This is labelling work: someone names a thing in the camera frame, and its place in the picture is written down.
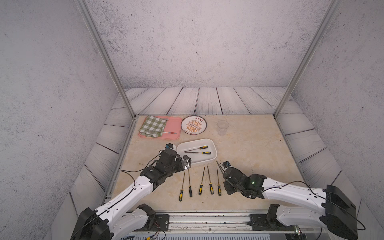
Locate white plastic storage box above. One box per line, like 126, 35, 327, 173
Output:
176, 139, 218, 167

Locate yellow black file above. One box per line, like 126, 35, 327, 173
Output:
207, 166, 214, 195
188, 169, 193, 198
184, 145, 209, 153
184, 151, 212, 155
179, 172, 186, 202
216, 167, 222, 197
198, 167, 206, 196

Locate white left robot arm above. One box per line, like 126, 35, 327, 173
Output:
71, 145, 192, 240

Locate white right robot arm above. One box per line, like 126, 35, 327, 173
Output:
221, 162, 359, 240

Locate round patterned plate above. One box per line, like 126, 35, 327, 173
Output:
181, 115, 207, 135

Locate pink plastic tray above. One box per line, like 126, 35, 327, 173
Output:
139, 116, 182, 140

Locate green checked cloth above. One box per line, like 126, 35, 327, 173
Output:
140, 116, 167, 138

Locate clear plastic cup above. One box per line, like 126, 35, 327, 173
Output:
218, 120, 230, 136

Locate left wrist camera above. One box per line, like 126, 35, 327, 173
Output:
166, 143, 175, 150

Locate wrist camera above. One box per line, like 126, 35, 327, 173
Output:
222, 161, 231, 169
166, 143, 175, 150

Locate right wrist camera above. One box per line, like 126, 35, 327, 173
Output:
222, 161, 231, 169

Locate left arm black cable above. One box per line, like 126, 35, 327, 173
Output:
70, 149, 164, 240

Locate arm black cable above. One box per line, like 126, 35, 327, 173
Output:
70, 149, 164, 240
218, 161, 367, 232

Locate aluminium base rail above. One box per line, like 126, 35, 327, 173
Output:
123, 211, 325, 240

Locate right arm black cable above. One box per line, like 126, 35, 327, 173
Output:
218, 161, 367, 232

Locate aluminium left corner post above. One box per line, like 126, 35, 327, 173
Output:
75, 0, 136, 119

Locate aluminium corner post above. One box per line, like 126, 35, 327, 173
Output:
75, 0, 136, 119
273, 0, 342, 120

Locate aluminium right corner post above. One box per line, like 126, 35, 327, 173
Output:
273, 0, 342, 120

